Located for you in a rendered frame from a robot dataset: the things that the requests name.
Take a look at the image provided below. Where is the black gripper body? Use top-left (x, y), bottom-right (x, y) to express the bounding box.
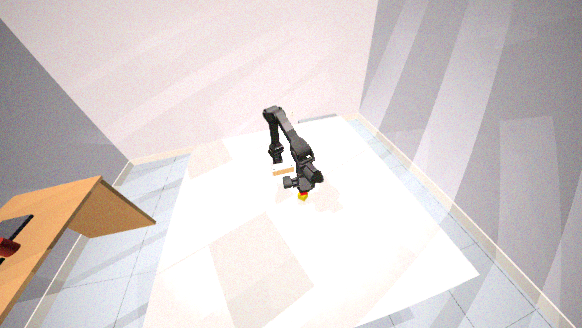
top-left (282, 170), bottom-right (324, 189)

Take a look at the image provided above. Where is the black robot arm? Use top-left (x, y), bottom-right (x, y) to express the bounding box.
top-left (262, 105), bottom-right (322, 193)

